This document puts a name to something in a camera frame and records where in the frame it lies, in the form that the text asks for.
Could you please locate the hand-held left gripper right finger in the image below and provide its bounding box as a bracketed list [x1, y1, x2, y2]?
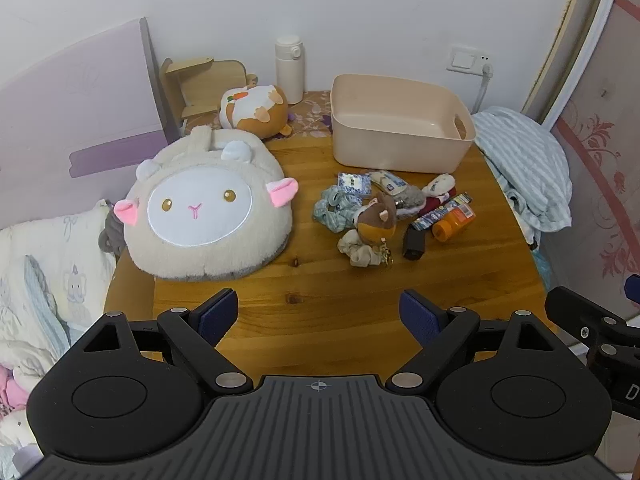
[388, 288, 575, 395]

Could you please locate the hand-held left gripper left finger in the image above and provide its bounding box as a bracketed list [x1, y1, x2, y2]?
[70, 287, 254, 396]

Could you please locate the cream scrunchie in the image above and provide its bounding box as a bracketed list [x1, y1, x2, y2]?
[337, 230, 387, 267]

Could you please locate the orange bottle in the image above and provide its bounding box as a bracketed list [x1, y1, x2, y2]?
[431, 203, 477, 242]

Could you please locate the blue patterned long box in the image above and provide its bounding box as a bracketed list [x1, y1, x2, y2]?
[412, 192, 474, 231]

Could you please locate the red white plush toy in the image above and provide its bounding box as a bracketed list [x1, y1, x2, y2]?
[421, 173, 459, 217]

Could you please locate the green striped scrunchie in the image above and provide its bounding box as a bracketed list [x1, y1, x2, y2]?
[313, 185, 367, 234]

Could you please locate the beige plastic container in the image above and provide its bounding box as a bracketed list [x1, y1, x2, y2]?
[330, 74, 477, 174]

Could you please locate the light blue plastic bag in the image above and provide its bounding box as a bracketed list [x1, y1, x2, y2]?
[529, 250, 552, 287]

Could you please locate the small black box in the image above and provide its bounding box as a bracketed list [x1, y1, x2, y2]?
[402, 225, 427, 261]

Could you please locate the cream sheep plush cushion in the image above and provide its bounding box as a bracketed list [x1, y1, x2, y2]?
[99, 126, 300, 281]

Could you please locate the grey fuzzy plush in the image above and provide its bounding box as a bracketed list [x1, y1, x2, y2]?
[395, 185, 427, 217]

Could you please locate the floral pink panel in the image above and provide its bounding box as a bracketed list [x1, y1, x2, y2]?
[540, 0, 640, 321]

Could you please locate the clear snack bar packet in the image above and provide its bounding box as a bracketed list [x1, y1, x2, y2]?
[367, 170, 409, 195]

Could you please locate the blue striped cloth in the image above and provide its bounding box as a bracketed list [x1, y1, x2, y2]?
[470, 106, 574, 234]

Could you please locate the elephant print quilt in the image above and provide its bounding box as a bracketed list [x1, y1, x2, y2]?
[0, 201, 119, 463]

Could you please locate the orange white guinea pig plush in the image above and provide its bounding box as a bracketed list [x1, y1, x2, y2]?
[219, 83, 293, 137]

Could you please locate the floral table mat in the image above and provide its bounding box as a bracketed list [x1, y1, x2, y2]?
[287, 91, 335, 140]

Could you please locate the pink cloth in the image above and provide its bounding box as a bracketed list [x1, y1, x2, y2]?
[0, 365, 29, 413]

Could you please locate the light wooden stand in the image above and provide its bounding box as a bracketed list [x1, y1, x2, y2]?
[160, 57, 257, 134]

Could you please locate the white thermos bottle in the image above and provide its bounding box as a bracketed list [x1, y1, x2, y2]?
[274, 35, 306, 106]

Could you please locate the wood edged board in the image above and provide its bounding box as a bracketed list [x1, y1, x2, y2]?
[520, 0, 615, 123]

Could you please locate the lilac board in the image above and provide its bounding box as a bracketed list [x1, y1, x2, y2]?
[0, 17, 184, 227]

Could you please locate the brown plush keychain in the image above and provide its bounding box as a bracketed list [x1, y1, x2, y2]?
[352, 192, 400, 266]

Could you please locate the white plug with cable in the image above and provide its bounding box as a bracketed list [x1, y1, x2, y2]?
[472, 62, 496, 114]

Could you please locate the white wall socket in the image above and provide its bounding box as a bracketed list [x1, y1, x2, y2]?
[447, 45, 493, 75]

